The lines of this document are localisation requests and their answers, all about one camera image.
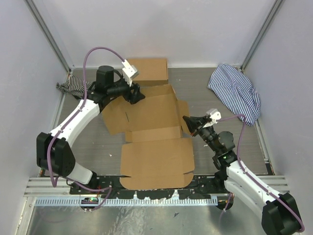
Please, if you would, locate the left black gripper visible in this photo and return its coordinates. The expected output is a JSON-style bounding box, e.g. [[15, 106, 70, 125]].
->
[[108, 75, 146, 104]]

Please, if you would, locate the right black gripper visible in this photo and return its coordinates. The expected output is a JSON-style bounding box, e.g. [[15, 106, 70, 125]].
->
[[183, 115, 220, 153]]

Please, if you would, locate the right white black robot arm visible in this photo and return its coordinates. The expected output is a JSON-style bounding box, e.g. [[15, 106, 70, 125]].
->
[[183, 116, 305, 235]]

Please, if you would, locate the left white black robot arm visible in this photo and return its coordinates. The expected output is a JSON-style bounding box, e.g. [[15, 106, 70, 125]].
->
[[36, 61, 145, 194]]

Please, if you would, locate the folded brown cardboard box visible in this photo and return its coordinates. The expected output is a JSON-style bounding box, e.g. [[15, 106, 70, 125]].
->
[[127, 58, 168, 86]]

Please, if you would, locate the blue white striped cloth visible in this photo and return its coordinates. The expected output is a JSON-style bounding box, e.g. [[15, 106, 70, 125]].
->
[[207, 64, 261, 126]]

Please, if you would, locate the black white striped cloth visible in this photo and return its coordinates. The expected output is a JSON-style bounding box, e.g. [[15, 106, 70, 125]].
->
[[56, 75, 95, 100]]

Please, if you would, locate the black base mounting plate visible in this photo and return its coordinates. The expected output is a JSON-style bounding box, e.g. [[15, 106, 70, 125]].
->
[[69, 174, 233, 199]]

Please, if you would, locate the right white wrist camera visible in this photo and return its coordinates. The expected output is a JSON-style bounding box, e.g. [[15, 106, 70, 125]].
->
[[203, 109, 222, 128]]

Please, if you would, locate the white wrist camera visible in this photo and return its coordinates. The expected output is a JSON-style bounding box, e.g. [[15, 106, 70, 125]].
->
[[122, 60, 139, 87], [203, 109, 222, 128]]

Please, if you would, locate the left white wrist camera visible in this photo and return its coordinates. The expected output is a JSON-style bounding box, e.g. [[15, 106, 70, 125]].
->
[[122, 60, 139, 87]]

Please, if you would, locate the aluminium rail front bar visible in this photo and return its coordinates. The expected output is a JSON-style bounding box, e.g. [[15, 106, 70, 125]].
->
[[25, 175, 289, 196]]

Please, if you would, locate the left aluminium corner post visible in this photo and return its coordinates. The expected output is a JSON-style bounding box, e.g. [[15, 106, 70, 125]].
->
[[24, 0, 72, 72]]

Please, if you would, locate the aluminium corner post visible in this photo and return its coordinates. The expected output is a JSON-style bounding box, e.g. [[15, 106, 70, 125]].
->
[[24, 0, 72, 72], [240, 0, 285, 71]]

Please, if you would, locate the grey slotted cable duct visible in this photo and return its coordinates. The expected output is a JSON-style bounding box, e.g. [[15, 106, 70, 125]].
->
[[35, 196, 218, 207]]

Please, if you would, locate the right aluminium corner post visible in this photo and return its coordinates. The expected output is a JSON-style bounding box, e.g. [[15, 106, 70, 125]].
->
[[240, 0, 285, 71]]

